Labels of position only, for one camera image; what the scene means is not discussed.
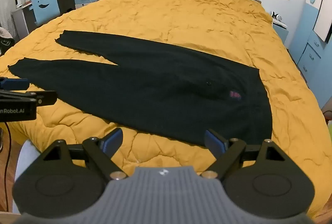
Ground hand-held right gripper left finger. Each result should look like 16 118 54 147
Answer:
43 128 128 180

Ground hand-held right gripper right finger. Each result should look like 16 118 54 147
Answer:
201 129 286 180

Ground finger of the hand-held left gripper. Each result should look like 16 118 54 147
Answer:
0 90 58 106
0 77 30 90

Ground black pants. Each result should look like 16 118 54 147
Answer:
7 30 273 147

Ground black bag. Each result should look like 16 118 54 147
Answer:
0 37 15 57

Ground beige fluffy cloth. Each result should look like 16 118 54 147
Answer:
0 27 13 39

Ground grey desk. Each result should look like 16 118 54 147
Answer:
12 0 99 38

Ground blue smiley chair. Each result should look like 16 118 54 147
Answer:
30 0 61 27

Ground blue nightstand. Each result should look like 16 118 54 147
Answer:
271 18 289 44

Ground yellow quilt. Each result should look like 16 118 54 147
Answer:
0 0 332 219

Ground white board with black edge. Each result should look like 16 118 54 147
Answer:
312 0 332 42

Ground black cable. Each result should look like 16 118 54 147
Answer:
4 121 12 213

